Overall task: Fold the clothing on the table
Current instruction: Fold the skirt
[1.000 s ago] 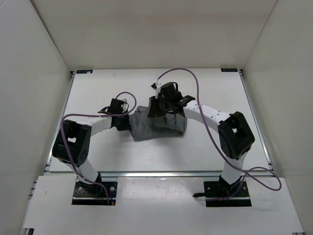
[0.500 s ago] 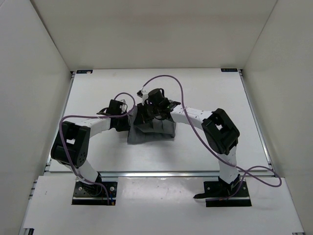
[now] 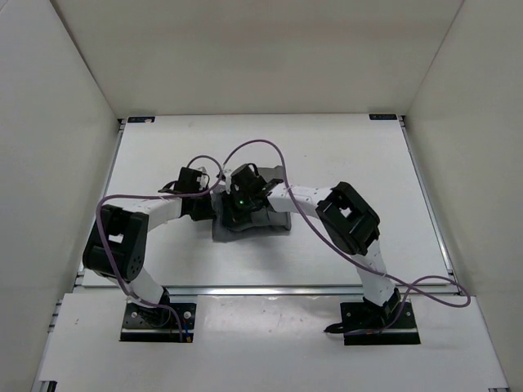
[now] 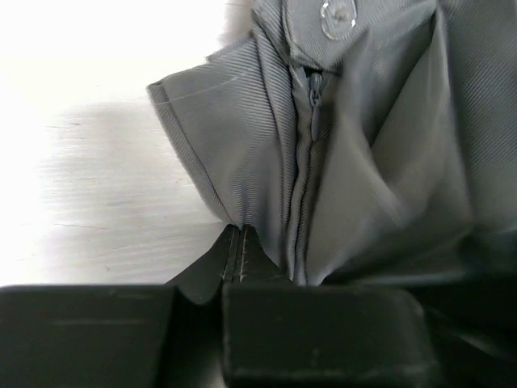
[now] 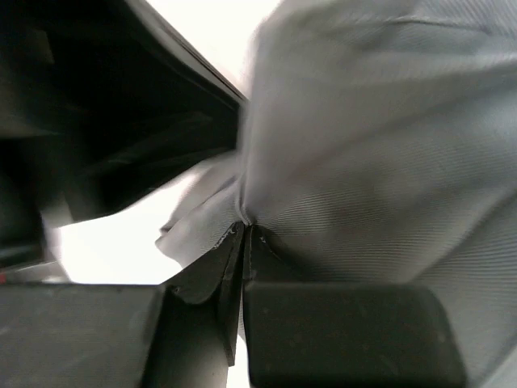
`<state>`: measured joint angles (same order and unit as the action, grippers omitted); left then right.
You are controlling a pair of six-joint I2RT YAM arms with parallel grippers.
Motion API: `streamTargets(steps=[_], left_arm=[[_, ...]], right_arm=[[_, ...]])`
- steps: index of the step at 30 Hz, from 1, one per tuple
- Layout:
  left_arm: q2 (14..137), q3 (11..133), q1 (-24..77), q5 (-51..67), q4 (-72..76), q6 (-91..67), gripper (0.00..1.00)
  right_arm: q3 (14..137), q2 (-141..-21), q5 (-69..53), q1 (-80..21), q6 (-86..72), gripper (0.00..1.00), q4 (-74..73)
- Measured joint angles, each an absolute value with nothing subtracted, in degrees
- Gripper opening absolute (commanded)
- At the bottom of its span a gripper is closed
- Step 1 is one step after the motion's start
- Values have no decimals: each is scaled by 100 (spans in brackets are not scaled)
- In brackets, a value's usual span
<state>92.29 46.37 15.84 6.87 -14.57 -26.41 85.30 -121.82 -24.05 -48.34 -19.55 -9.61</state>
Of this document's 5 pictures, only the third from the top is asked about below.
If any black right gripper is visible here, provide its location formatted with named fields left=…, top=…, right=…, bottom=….
left=221, top=188, right=255, bottom=227

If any grey pleated skirt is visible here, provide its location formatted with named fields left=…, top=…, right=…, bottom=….
left=212, top=166, right=292, bottom=243

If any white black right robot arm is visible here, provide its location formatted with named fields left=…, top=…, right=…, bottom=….
left=221, top=163, right=400, bottom=331

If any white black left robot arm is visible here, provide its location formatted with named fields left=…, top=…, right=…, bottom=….
left=83, top=167, right=215, bottom=328

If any blue label left corner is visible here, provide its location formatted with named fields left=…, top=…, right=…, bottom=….
left=127, top=116, right=155, bottom=123

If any blue label corner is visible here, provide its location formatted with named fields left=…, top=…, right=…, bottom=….
left=127, top=116, right=155, bottom=123
left=369, top=114, right=398, bottom=121

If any blue label right corner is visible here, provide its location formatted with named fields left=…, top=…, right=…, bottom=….
left=369, top=114, right=398, bottom=121

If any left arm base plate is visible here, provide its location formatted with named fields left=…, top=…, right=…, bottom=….
left=119, top=301, right=197, bottom=344

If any aluminium table front rail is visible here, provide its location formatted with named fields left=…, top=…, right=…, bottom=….
left=73, top=285, right=367, bottom=297

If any aluminium table rail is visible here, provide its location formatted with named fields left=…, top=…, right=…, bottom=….
left=73, top=285, right=367, bottom=297
left=399, top=115, right=455, bottom=276
left=73, top=118, right=126, bottom=289

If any aluminium table left rail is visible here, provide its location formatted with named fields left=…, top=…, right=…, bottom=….
left=73, top=118, right=126, bottom=289

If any aluminium table right rail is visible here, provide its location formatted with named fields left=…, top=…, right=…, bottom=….
left=399, top=115, right=455, bottom=276

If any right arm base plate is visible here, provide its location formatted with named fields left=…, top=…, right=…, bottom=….
left=324, top=302, right=421, bottom=346

